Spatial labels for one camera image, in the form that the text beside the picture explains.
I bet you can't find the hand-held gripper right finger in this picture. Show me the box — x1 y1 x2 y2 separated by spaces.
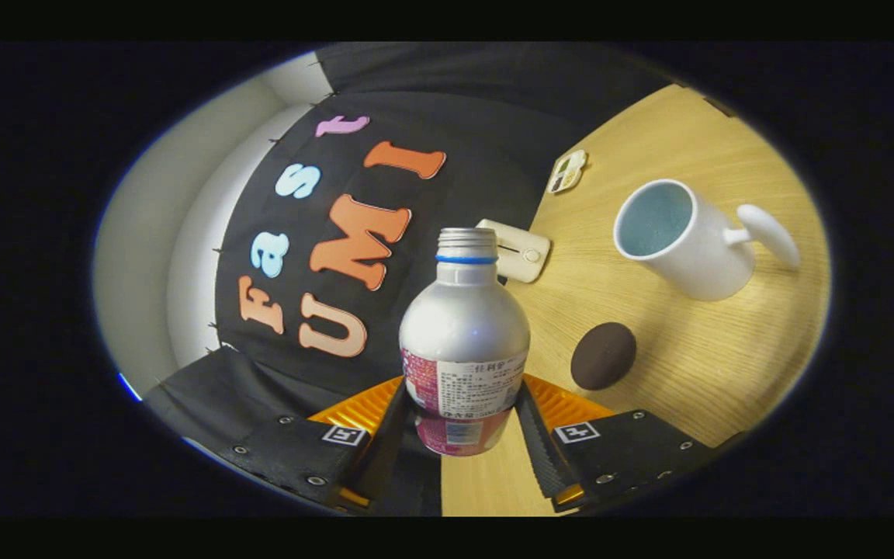
515 374 726 513

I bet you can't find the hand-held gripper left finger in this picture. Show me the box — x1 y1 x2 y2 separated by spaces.
230 377 411 513

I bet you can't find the dark brown round coaster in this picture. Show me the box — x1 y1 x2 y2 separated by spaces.
570 322 638 391

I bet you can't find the silver bottle with red label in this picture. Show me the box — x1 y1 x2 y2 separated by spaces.
399 227 532 457

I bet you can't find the white cup with handle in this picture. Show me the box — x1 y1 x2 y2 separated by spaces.
613 179 802 302

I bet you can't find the wooden table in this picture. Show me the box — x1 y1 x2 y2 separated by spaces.
441 84 832 517

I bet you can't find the white toaster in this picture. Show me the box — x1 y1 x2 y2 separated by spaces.
476 218 552 284

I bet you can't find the white divided dish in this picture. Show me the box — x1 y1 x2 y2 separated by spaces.
548 149 589 194

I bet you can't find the black backdrop cloth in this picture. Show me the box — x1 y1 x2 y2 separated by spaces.
143 42 681 517

